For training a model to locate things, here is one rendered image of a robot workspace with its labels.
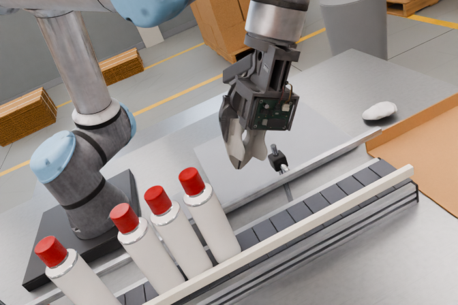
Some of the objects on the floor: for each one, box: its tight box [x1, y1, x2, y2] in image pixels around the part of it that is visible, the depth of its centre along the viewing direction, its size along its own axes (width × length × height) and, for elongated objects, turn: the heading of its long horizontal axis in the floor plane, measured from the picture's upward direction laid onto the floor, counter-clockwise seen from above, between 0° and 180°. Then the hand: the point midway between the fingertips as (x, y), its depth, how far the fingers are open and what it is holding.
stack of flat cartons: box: [0, 87, 57, 147], centre depth 425 cm, size 64×53×31 cm
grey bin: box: [318, 0, 388, 61], centre depth 270 cm, size 46×46×62 cm
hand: (237, 159), depth 58 cm, fingers closed
